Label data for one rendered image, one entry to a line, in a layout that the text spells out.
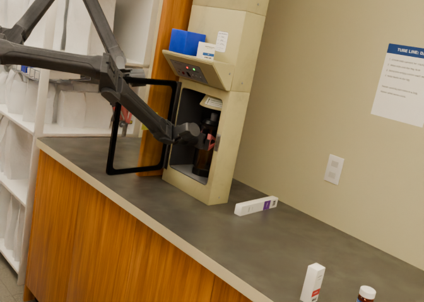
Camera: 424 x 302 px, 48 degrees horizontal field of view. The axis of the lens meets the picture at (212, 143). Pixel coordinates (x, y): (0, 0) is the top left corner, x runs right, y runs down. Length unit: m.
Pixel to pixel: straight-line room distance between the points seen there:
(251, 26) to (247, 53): 0.10
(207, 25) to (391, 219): 1.04
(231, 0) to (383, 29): 0.59
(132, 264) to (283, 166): 0.81
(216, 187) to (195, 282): 0.46
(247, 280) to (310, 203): 0.79
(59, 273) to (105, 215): 0.54
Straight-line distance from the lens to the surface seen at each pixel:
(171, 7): 2.06
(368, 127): 1.97
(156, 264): 1.79
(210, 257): 1.51
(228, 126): 1.86
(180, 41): 1.91
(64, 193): 2.37
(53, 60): 1.53
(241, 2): 1.85
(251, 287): 1.41
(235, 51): 1.83
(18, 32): 2.02
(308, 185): 2.13
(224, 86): 1.80
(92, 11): 2.08
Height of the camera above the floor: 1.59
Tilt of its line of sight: 12 degrees down
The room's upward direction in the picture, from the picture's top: 11 degrees clockwise
